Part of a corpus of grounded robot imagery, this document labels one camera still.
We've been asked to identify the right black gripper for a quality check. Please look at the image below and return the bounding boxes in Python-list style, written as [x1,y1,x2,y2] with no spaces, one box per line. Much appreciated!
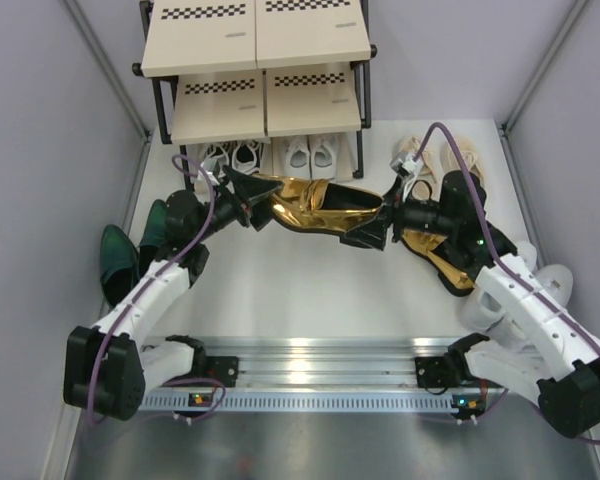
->
[347,175,457,251]

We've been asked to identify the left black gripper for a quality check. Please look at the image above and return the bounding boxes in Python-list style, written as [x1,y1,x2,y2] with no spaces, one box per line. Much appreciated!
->
[192,165,284,243]

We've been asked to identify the black white sneaker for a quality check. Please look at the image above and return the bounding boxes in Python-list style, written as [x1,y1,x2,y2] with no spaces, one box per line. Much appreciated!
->
[192,142,230,193]
[230,140,265,175]

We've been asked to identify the gold loafer one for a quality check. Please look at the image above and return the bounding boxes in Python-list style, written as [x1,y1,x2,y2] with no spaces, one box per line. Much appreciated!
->
[255,174,383,237]
[401,229,477,297]

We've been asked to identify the white sneaker one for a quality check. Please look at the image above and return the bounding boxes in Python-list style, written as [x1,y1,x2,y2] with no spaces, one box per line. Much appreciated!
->
[278,135,311,180]
[309,134,340,179]

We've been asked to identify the green pointed shoe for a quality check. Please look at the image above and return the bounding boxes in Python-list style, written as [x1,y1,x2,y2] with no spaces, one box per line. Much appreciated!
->
[138,199,167,276]
[99,224,139,308]

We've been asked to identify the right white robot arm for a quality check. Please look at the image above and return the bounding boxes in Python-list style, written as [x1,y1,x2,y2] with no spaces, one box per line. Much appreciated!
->
[325,170,600,439]

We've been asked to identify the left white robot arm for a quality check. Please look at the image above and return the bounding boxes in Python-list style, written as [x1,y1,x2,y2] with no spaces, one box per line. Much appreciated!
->
[63,168,283,420]

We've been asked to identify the beige black-framed shoe shelf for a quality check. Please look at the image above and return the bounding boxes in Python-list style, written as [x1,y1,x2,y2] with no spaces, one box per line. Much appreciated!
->
[133,1,377,180]

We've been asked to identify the beige sneaker left one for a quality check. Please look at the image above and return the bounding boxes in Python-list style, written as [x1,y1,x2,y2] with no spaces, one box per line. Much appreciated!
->
[396,135,441,201]

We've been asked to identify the beige sneaker one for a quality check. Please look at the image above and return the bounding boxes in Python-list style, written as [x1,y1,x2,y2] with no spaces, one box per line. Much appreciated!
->
[396,135,441,201]
[440,137,484,184]

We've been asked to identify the beige sneaker right one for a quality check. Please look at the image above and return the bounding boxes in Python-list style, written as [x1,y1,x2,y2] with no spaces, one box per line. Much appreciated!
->
[440,137,484,184]

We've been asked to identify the white chunky sneaker left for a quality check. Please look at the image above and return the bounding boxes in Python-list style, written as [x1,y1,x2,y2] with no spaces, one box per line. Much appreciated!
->
[459,287,516,344]

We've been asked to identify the white chunky sneaker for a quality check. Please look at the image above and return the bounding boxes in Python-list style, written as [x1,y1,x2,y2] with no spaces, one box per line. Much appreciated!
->
[514,240,574,307]
[459,287,516,344]

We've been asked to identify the white chunky sneaker right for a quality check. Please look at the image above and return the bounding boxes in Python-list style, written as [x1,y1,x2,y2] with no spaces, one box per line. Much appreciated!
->
[514,240,574,307]

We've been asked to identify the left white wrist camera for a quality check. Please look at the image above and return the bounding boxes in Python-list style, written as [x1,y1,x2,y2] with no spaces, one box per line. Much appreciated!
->
[200,156,224,185]

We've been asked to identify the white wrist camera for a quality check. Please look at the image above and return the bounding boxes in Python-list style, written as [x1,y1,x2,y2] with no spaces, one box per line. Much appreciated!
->
[390,151,424,179]
[200,156,224,185]

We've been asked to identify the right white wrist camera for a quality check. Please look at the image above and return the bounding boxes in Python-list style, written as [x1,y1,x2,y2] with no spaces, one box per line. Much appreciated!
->
[390,151,424,179]

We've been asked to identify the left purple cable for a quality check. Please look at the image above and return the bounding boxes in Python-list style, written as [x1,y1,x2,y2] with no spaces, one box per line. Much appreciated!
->
[87,154,226,426]

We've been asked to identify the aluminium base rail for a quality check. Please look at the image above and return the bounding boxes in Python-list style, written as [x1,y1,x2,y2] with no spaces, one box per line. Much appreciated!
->
[62,335,600,394]

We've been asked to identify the perforated grey cable duct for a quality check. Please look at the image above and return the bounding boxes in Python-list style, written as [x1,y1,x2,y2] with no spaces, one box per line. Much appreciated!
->
[140,389,486,414]

